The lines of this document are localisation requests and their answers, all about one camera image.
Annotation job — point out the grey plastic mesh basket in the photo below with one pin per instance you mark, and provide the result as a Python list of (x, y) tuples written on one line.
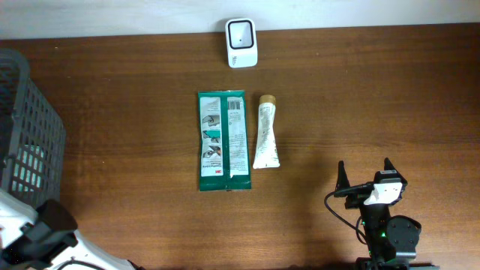
[(32, 135)]

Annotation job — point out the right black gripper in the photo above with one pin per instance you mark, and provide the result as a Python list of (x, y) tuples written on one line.
[(343, 181)]

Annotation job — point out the green 3M package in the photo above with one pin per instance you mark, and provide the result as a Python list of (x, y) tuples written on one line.
[(224, 163)]

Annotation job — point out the white tube with gold cap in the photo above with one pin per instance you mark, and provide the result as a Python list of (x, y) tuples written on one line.
[(266, 155)]

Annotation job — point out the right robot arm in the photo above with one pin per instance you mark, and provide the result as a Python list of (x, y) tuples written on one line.
[(391, 240)]

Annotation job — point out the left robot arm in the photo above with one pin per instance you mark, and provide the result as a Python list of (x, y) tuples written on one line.
[(47, 237)]

